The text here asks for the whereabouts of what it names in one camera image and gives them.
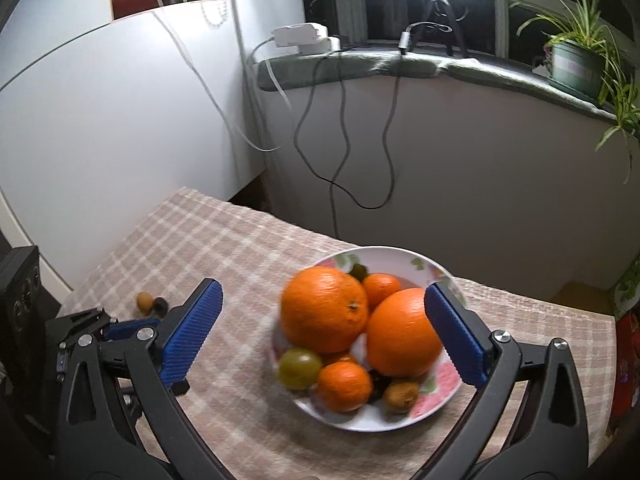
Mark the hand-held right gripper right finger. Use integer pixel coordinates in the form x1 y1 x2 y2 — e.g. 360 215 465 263
424 281 591 480

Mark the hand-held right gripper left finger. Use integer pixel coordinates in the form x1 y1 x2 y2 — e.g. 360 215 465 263
52 277 224 480

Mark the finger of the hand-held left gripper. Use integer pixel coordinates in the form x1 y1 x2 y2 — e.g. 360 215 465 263
117 379 190 441
45 308 168 356

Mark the large oval orange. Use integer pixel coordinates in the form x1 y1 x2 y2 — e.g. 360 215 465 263
366 287 445 378

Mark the small mandarin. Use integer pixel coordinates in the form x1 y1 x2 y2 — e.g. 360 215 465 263
361 272 402 311
317 361 374 413

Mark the round orange with stem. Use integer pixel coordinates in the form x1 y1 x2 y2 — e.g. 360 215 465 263
280 266 370 356

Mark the white floral plate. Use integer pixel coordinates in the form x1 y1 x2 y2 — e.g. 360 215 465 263
271 246 468 432

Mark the brown kiwi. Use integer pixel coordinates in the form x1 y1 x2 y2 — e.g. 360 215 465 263
383 380 420 415

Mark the beige checked tablecloth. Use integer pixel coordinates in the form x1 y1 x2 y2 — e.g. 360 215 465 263
55 186 618 480

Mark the green round fruit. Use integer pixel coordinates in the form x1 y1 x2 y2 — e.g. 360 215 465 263
278 347 323 391

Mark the red bag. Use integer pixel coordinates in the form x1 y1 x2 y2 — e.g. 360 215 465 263
612 310 640 421

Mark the green printed box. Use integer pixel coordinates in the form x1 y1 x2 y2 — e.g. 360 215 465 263
612 260 640 318

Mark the white cabinet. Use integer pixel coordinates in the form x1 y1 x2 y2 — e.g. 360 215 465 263
0 0 266 293

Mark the grey windowsill cover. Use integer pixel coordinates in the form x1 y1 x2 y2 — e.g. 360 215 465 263
257 47 640 136

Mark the potted spider plant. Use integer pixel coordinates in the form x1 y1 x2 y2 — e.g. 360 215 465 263
510 0 640 183

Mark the white power strip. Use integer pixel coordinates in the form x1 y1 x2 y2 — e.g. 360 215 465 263
300 35 351 56

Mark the white power adapter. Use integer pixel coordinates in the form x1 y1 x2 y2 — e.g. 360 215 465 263
272 22 322 48

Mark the black tripod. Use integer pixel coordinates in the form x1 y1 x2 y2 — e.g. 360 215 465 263
407 0 471 58

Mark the black cable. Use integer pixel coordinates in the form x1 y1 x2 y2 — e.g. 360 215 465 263
327 22 441 210
294 55 351 241

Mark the white cable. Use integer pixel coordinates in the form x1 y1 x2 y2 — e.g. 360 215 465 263
152 10 293 153

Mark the window frame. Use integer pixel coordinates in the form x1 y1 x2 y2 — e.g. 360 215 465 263
297 0 640 61

